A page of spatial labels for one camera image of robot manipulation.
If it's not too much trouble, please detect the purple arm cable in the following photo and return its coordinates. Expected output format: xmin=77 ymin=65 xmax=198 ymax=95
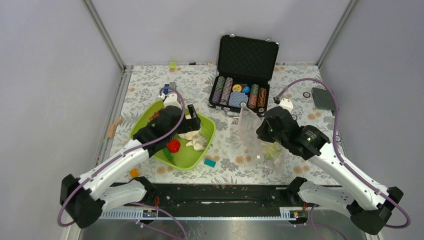
xmin=273 ymin=78 xmax=412 ymax=240
xmin=57 ymin=86 xmax=188 ymax=240

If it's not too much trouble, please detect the floral patterned table mat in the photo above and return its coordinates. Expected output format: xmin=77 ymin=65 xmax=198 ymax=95
xmin=110 ymin=65 xmax=336 ymax=185

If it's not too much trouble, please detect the red grape bunch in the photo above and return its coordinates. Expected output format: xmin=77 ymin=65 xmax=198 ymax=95
xmin=149 ymin=111 xmax=160 ymax=122

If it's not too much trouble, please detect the grey toy block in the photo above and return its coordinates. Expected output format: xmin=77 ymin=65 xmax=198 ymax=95
xmin=169 ymin=82 xmax=177 ymax=90

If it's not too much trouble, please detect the teal small block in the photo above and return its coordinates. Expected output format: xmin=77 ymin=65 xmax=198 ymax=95
xmin=204 ymin=158 xmax=217 ymax=168

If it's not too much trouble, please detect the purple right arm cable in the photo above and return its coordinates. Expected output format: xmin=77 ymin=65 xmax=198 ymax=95
xmin=273 ymin=78 xmax=412 ymax=240

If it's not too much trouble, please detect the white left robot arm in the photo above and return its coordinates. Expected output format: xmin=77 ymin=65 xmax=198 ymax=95
xmin=57 ymin=92 xmax=201 ymax=229

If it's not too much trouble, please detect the clear pink zip top bag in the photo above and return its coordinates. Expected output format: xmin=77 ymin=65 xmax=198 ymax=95
xmin=237 ymin=102 xmax=286 ymax=171

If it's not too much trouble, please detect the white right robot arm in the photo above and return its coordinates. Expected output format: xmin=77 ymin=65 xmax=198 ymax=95
xmin=256 ymin=100 xmax=404 ymax=235

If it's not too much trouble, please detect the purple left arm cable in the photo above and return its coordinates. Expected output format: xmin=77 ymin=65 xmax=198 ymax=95
xmin=57 ymin=86 xmax=188 ymax=240

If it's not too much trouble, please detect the white cauliflower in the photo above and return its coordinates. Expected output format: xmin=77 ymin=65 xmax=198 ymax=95
xmin=177 ymin=130 xmax=200 ymax=141

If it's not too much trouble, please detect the blue toy block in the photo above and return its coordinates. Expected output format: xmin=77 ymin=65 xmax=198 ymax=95
xmin=163 ymin=84 xmax=169 ymax=95

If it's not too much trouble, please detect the green chili pepper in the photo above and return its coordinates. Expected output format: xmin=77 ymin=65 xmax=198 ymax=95
xmin=163 ymin=147 xmax=175 ymax=165

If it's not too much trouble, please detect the small wooden cube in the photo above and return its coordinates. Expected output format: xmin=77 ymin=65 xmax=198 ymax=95
xmin=114 ymin=117 xmax=123 ymax=126

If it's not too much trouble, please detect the green cabbage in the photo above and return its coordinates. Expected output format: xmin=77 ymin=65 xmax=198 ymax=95
xmin=262 ymin=142 xmax=283 ymax=163

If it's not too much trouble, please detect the orange small block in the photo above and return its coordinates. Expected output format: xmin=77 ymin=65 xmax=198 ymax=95
xmin=129 ymin=168 xmax=140 ymax=178

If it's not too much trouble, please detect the black poker chip case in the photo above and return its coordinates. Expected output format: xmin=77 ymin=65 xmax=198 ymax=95
xmin=207 ymin=34 xmax=280 ymax=117

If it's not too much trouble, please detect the grey lego baseplate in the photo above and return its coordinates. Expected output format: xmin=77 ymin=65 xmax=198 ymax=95
xmin=311 ymin=87 xmax=336 ymax=111

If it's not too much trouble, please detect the red pepper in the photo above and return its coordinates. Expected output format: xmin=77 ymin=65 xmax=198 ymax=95
xmin=166 ymin=139 xmax=181 ymax=153

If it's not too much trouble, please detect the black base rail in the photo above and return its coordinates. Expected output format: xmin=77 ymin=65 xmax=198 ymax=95
xmin=123 ymin=183 xmax=335 ymax=219

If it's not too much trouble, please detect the green plastic food tray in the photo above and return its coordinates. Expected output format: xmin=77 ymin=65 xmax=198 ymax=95
xmin=129 ymin=100 xmax=216 ymax=171

